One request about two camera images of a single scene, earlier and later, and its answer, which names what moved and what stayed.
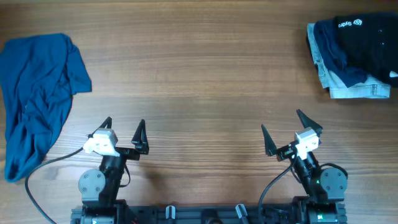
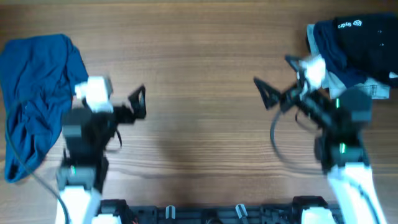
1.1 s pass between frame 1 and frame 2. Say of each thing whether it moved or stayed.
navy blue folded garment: stayed
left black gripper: moved
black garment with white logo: stayed
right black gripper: moved
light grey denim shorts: stayed
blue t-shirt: stayed
